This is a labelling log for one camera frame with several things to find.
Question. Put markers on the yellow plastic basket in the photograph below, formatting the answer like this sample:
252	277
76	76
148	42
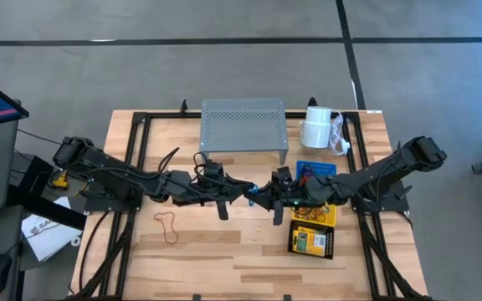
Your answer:
329	220

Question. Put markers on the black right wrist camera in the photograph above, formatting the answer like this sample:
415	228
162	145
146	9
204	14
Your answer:
285	173

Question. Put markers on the grey perforated metal shelf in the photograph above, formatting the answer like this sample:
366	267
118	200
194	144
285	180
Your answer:
243	125

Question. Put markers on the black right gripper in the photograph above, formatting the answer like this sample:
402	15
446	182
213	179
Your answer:
295	194

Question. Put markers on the white paper sheet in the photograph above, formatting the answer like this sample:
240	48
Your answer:
48	238

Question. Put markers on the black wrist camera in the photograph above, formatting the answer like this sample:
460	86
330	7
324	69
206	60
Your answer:
285	173
213	170

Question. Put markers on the blue rubber band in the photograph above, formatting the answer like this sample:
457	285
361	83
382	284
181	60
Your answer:
256	187

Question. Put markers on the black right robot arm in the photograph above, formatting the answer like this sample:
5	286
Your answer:
383	171

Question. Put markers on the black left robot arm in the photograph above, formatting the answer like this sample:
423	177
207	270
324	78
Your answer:
111	171

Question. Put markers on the red rubber band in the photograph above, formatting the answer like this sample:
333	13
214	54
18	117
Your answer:
155	216

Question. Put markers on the yellow black clamp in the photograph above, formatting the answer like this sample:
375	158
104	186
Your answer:
61	182

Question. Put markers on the white cylindrical container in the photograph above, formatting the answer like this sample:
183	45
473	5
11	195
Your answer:
314	127

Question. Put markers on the black aluminium table frame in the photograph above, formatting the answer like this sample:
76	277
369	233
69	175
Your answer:
170	114

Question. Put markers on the blue plastic basket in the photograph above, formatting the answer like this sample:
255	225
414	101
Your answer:
322	167

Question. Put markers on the black plastic basket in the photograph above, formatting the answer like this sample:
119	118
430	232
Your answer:
331	246

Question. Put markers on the orange coil wristband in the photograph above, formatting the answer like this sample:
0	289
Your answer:
303	180

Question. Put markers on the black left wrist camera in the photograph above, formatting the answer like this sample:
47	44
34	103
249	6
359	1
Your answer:
213	170

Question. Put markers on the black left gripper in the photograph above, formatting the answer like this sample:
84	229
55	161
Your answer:
207	192

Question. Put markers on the clear plastic bag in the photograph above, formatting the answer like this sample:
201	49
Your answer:
341	142

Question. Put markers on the yellow green crayon box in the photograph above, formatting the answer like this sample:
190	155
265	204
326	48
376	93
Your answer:
302	239

